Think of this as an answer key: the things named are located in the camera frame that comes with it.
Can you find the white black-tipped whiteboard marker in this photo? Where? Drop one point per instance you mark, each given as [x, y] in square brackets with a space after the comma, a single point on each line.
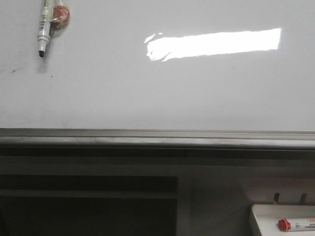
[43, 36]

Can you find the white whiteboard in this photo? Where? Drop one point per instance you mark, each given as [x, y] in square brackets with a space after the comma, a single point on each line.
[161, 64]

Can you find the red round object under tape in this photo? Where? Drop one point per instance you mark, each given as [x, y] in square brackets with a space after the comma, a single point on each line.
[61, 16]

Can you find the dark metal hook left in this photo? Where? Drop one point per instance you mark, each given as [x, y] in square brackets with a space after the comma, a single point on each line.
[276, 198]

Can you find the white marker holder tray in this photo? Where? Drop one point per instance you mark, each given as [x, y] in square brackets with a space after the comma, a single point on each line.
[264, 219]

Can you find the red-capped white marker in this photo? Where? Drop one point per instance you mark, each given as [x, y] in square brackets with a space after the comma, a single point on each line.
[296, 224]

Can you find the grey aluminium whiteboard tray rail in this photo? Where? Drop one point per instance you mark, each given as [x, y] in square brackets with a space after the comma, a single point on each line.
[132, 138]

